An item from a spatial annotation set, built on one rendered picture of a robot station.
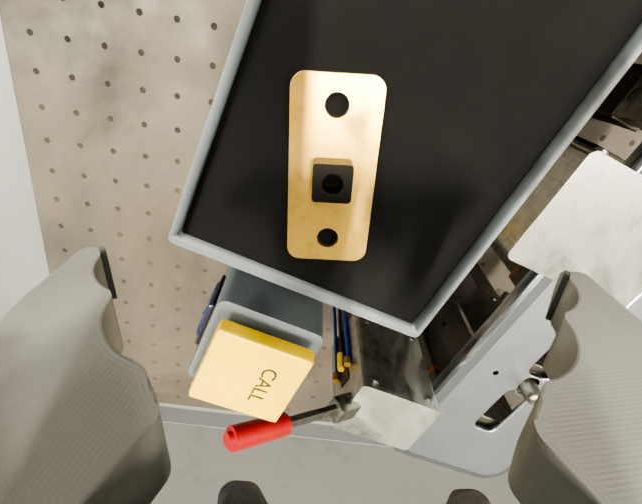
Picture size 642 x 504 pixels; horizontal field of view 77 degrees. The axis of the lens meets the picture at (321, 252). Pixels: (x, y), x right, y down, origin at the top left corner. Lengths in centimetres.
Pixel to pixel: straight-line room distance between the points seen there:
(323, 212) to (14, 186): 163
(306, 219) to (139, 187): 57
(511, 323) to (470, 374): 8
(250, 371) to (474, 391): 34
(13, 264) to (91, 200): 120
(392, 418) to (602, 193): 28
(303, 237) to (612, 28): 15
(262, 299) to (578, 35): 20
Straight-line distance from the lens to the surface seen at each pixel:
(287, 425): 37
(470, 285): 66
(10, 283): 203
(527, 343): 50
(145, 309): 87
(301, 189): 18
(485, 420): 60
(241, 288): 26
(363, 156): 18
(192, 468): 204
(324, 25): 17
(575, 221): 29
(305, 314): 27
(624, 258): 32
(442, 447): 61
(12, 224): 186
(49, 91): 75
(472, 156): 19
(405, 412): 44
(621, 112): 41
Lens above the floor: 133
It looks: 60 degrees down
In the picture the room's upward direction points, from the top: 180 degrees counter-clockwise
